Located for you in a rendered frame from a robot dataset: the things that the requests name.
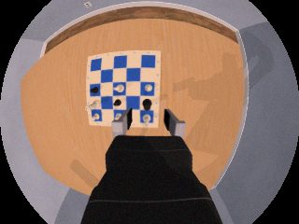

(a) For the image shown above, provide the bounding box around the black chess king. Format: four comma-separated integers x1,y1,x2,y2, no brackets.
142,99,152,111

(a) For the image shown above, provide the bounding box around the black pawn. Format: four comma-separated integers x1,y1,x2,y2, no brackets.
90,87,99,93
113,99,121,106

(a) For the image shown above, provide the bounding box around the blue and white chessboard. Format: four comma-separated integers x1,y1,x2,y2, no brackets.
86,50,161,128

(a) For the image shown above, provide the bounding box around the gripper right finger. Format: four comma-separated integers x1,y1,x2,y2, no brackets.
164,109,186,140

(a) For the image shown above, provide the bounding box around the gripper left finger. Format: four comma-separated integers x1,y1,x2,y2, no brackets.
111,108,133,139

